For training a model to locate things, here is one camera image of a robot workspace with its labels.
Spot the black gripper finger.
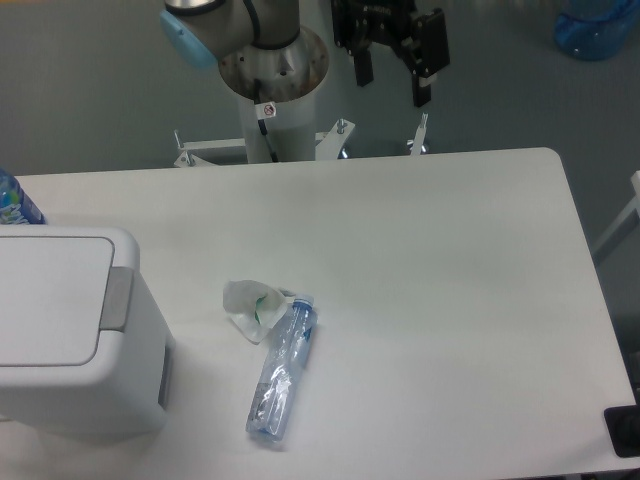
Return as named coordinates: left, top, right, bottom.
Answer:
left=400, top=8, right=450, bottom=107
left=353, top=49, right=374, bottom=87

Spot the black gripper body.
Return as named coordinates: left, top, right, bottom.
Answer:
left=330, top=0, right=417, bottom=53

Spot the white push-lid trash can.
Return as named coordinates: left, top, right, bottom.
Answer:
left=1, top=225, right=175, bottom=435

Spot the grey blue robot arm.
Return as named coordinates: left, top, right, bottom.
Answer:
left=160, top=1, right=450, bottom=107

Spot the large blue water jug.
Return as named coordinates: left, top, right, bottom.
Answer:
left=553, top=1, right=639, bottom=61

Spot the crumpled white plastic wrapper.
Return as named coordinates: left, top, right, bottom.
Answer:
left=223, top=280, right=294, bottom=344

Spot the crushed clear plastic bottle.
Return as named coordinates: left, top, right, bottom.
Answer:
left=245, top=295, right=318, bottom=443

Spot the blue labelled drink bottle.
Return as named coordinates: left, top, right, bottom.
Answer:
left=1, top=170, right=47, bottom=225

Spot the black device at table edge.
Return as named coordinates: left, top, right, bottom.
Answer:
left=604, top=405, right=639, bottom=458

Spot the white pedestal base frame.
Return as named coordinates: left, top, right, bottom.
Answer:
left=173, top=112, right=429, bottom=168

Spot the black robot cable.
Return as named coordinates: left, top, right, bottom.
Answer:
left=252, top=77, right=280, bottom=164

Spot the white furniture frame at right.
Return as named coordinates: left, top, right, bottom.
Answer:
left=591, top=171, right=639, bottom=266

